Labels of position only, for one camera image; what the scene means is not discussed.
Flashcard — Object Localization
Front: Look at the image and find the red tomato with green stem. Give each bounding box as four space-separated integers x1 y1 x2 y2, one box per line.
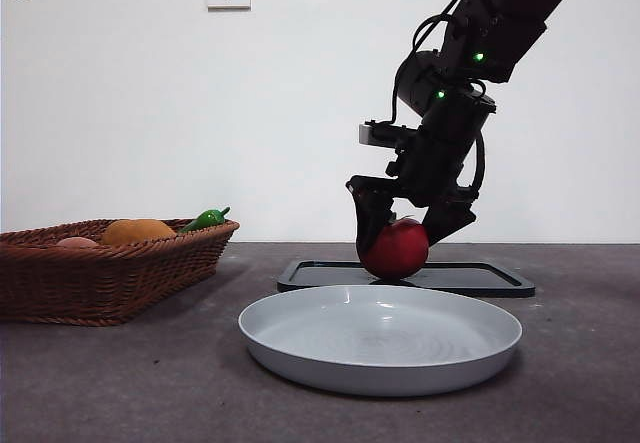
360 216 431 281

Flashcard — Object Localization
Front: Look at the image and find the black rectangular tray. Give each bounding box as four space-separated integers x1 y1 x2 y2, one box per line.
277 260 536 299

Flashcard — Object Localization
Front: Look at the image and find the white round plate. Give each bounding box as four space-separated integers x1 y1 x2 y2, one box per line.
237 284 524 398

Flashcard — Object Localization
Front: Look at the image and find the green chili pepper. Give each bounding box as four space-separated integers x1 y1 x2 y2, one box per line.
177 207 232 236

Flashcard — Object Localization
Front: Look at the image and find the orange round fruit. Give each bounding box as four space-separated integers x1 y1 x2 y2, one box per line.
101 218 178 247

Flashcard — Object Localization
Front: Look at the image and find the pale pink round vegetable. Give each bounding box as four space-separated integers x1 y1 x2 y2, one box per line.
55 236 102 251

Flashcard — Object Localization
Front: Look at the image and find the brown wicker basket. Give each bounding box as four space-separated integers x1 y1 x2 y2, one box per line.
0 219 241 328

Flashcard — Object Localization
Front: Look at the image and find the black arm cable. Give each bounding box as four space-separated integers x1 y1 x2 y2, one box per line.
457 131 488 200
388 0 487 127

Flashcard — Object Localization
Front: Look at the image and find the pale grey right wrist camera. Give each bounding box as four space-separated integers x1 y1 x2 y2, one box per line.
357 119 417 152

